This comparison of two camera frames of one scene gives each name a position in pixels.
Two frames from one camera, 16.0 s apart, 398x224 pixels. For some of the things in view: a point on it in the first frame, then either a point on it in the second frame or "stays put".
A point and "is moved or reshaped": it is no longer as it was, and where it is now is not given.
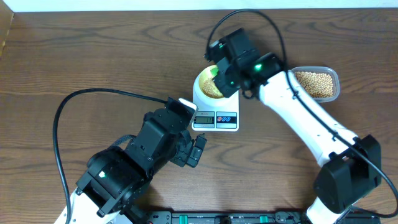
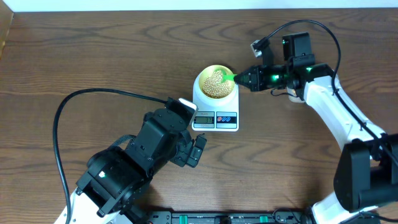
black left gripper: [183, 145] stays put
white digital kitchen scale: [215, 114] stays put
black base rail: [250, 218] stays put
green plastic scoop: [214, 71] is moved or reshaped
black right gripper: [227, 91] -> [257, 83]
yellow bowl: [207, 84] stays put
